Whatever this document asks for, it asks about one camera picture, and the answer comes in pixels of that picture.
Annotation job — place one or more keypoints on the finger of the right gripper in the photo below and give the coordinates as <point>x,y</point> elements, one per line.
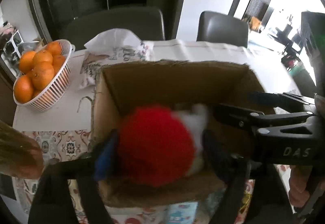
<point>286,101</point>
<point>237,120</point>

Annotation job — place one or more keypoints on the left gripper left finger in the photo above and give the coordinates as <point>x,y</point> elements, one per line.
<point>53,203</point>

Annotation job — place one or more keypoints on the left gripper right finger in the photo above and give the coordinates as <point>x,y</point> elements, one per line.
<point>269,201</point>

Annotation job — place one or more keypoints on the white plush dog toy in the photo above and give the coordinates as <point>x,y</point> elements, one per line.
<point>195,121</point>

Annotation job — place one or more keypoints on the red plush strawberry toy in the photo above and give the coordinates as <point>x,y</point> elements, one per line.
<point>154,146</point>

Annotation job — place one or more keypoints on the right hand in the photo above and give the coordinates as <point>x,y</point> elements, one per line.
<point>298,195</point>

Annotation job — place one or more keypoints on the dark grey chair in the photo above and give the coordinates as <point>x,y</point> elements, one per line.
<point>145,22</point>
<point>220,28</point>

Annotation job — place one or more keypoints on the white basket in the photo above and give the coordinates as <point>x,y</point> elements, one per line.
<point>57,53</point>

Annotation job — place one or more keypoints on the orange fruit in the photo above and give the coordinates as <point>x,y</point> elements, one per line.
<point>26,61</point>
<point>23,89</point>
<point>42,75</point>

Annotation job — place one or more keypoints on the brown cardboard box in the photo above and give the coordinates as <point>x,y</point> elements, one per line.
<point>122,87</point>

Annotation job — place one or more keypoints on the white tissue pack cover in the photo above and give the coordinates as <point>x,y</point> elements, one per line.
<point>112,47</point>

